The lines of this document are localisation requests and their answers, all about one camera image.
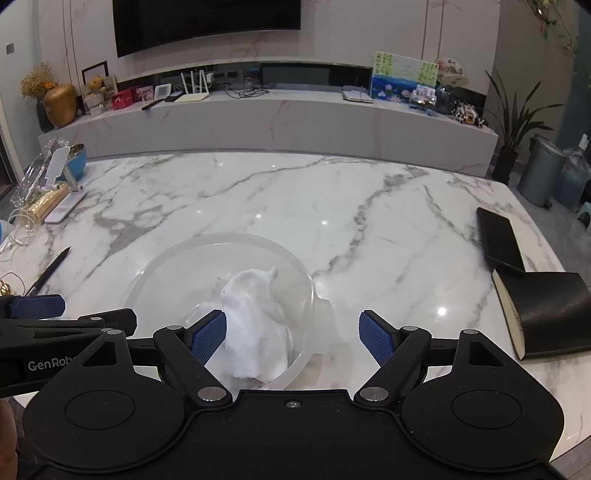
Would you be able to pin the black pen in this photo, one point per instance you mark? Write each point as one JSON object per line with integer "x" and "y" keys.
{"x": 46, "y": 272}

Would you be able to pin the glass jar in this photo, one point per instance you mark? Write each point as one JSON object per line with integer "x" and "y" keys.
{"x": 445, "y": 101}

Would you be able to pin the round decorated fan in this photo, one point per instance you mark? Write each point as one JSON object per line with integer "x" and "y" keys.
{"x": 451, "y": 69}

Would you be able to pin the black wallet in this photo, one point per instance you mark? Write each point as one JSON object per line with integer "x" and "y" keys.
{"x": 501, "y": 242}

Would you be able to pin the small white display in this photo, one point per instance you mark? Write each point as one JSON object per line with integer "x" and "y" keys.
{"x": 162, "y": 92}

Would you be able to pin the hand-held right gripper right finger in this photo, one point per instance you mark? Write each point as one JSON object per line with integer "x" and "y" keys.
{"x": 376, "y": 339}

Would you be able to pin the blue snack bag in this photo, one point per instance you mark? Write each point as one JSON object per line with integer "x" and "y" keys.
{"x": 2, "y": 229}

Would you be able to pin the small photo box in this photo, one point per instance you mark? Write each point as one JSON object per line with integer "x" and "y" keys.
{"x": 424, "y": 97}

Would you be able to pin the gold vase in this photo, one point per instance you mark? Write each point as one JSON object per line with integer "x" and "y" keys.
{"x": 60, "y": 106}

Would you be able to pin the white phone stand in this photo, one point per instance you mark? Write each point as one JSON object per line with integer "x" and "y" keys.
{"x": 57, "y": 168}

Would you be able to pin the teddy bear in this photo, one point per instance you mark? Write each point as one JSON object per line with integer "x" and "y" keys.
{"x": 97, "y": 85}

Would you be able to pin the clear plastic bowl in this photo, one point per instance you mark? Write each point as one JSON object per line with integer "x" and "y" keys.
{"x": 184, "y": 272}

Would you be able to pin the dried flowers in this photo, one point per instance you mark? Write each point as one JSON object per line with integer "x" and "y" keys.
{"x": 37, "y": 81}

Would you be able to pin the blue water jug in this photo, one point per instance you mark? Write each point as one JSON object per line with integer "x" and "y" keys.
{"x": 572, "y": 180}

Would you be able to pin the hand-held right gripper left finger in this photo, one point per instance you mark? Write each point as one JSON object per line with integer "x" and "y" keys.
{"x": 207, "y": 339}

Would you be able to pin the white cloth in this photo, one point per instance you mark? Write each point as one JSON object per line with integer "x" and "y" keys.
{"x": 254, "y": 318}

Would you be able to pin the green hanging plant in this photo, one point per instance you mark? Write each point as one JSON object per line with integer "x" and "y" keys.
{"x": 561, "y": 27}

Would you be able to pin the grey trash bin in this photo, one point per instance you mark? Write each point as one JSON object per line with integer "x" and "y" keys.
{"x": 540, "y": 170}

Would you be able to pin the black and white toy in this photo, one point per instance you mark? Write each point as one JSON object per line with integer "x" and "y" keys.
{"x": 467, "y": 113}

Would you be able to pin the red box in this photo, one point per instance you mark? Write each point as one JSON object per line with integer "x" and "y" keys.
{"x": 123, "y": 100}

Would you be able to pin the pink photo card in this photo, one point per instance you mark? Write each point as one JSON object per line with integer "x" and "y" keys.
{"x": 143, "y": 94}

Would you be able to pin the black picture frame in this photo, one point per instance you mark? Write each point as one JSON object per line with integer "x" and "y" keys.
{"x": 94, "y": 69}

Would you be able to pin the black television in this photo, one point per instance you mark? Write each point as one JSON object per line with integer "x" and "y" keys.
{"x": 207, "y": 18}

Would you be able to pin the grey notebook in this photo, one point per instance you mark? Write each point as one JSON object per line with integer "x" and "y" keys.
{"x": 356, "y": 95}

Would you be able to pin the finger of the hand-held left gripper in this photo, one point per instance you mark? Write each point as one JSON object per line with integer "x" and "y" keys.
{"x": 39, "y": 307}
{"x": 69, "y": 325}

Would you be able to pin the blue metal bowl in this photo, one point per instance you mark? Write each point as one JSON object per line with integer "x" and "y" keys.
{"x": 79, "y": 161}

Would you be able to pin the large black leather notebook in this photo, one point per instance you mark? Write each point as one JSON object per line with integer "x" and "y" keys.
{"x": 549, "y": 314}

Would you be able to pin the black remote control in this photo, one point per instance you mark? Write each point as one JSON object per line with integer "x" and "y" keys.
{"x": 152, "y": 105}

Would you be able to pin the clear plastic bag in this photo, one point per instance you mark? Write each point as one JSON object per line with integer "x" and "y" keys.
{"x": 30, "y": 177}

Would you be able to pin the white router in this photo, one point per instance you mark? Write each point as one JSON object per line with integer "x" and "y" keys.
{"x": 194, "y": 96}

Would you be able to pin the dark vase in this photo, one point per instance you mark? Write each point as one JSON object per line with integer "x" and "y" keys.
{"x": 42, "y": 117}

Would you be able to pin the water lily painting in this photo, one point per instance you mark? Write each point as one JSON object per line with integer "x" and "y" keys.
{"x": 397, "y": 78}

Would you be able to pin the small black box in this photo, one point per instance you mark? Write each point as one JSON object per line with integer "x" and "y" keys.
{"x": 174, "y": 96}

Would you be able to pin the gold bell ornament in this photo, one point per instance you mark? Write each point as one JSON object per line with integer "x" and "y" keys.
{"x": 4, "y": 288}

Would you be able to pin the yellow noodle pack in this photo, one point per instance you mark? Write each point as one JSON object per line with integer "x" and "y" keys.
{"x": 44, "y": 205}

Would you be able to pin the person's left forearm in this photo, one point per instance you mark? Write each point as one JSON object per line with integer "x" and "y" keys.
{"x": 5, "y": 438}

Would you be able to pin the potted plant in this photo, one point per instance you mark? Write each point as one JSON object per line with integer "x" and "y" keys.
{"x": 505, "y": 161}

